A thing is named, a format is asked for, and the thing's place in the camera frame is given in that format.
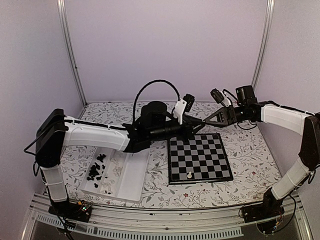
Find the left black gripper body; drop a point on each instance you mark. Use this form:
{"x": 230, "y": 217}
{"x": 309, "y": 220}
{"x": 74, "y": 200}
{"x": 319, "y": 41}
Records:
{"x": 163, "y": 134}

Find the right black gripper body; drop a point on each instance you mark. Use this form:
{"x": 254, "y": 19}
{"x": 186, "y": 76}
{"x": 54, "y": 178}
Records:
{"x": 241, "y": 117}

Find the white chess pawn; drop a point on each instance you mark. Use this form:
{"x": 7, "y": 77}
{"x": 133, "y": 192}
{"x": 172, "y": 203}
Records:
{"x": 190, "y": 175}

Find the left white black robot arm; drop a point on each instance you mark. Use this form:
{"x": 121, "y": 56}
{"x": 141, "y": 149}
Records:
{"x": 126, "y": 146}

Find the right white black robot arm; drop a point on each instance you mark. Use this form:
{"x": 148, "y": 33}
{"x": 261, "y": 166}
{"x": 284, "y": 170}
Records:
{"x": 304, "y": 123}

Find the black silver chess board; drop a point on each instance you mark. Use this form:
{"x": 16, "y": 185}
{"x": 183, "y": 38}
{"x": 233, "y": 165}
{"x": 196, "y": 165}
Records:
{"x": 204, "y": 155}

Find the pile of white chess pieces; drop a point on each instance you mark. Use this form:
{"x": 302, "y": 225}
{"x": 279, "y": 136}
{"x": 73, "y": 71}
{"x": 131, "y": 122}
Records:
{"x": 110, "y": 180}

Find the pile of black chess pieces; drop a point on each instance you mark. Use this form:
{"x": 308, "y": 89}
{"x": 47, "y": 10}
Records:
{"x": 96, "y": 170}

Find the white plastic compartment tray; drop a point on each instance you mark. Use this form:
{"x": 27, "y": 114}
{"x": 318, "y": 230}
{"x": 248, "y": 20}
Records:
{"x": 132, "y": 177}

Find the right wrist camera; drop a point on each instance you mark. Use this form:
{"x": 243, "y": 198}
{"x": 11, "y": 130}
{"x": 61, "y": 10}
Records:
{"x": 220, "y": 97}

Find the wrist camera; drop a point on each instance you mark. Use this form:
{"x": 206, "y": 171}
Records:
{"x": 220, "y": 97}
{"x": 183, "y": 105}

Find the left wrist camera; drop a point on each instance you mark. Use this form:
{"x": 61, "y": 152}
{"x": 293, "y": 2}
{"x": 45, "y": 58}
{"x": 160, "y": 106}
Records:
{"x": 183, "y": 105}

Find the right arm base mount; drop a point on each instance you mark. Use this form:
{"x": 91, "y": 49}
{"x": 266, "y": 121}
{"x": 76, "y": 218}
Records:
{"x": 258, "y": 212}

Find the right aluminium frame post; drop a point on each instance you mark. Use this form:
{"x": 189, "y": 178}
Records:
{"x": 267, "y": 24}

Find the aluminium frame post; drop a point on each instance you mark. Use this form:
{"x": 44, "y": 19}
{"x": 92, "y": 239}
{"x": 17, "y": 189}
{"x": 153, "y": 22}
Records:
{"x": 267, "y": 24}
{"x": 61, "y": 7}

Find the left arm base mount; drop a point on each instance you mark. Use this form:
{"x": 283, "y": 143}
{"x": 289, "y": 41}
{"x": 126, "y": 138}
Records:
{"x": 78, "y": 211}

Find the front aluminium rail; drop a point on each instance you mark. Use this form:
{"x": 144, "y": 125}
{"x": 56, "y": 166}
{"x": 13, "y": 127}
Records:
{"x": 109, "y": 222}

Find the left aluminium frame post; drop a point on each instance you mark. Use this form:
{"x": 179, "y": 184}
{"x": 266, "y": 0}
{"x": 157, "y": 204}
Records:
{"x": 61, "y": 7}

